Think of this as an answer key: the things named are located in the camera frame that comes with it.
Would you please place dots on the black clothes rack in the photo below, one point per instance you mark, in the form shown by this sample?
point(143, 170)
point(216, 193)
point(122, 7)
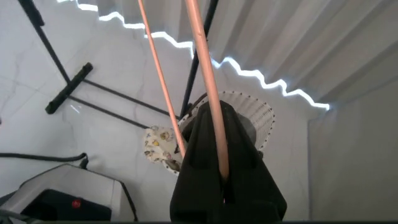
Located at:
point(68, 88)

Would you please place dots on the cream printed garment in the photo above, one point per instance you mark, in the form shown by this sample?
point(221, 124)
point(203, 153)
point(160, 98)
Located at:
point(158, 143)

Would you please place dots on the pink clothes hanger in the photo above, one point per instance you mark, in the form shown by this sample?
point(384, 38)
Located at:
point(205, 56)

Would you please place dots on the white curtain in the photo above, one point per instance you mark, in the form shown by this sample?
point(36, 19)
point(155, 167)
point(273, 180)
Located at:
point(280, 37)

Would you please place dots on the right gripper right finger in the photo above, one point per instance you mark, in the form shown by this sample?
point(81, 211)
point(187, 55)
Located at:
point(252, 193)

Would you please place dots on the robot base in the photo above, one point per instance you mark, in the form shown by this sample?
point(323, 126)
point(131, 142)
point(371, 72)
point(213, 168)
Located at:
point(77, 180)

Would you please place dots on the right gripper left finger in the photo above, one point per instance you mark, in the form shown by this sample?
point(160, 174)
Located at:
point(199, 186)

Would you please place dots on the white laundry basket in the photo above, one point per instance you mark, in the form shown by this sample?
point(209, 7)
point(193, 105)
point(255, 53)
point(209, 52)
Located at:
point(258, 115)

